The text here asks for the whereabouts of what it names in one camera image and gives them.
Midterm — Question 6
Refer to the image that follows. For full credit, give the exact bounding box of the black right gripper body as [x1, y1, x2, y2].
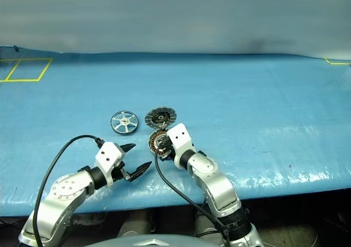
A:
[160, 139, 176, 162]

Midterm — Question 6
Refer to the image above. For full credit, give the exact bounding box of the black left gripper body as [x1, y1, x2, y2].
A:
[111, 145, 132, 181]

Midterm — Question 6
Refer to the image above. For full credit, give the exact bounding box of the silver spoked rotor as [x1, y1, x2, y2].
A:
[110, 110, 139, 135]

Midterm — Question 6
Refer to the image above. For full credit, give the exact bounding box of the round finned motor lid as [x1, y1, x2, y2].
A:
[144, 106, 179, 129]

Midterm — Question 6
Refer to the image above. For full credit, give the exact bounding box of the blue plastic table cover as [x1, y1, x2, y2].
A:
[0, 45, 351, 217]

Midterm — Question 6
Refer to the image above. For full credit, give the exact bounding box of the grey robot torso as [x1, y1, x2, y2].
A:
[87, 233, 231, 247]

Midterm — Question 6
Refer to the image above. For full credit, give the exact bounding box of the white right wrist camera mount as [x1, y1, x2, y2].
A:
[166, 123, 197, 169]

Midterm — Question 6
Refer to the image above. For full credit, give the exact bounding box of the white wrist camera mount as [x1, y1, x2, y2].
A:
[94, 141, 126, 187]
[166, 123, 197, 169]

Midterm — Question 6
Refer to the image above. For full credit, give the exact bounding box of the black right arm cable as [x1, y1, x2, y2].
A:
[154, 151, 231, 247]

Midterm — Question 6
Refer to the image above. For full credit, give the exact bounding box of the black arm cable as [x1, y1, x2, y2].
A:
[154, 151, 231, 247]
[32, 134, 106, 247]

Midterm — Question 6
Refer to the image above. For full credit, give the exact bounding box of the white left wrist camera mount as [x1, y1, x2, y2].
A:
[94, 141, 126, 187]

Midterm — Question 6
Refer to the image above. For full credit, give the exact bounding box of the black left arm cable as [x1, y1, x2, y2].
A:
[32, 134, 106, 247]

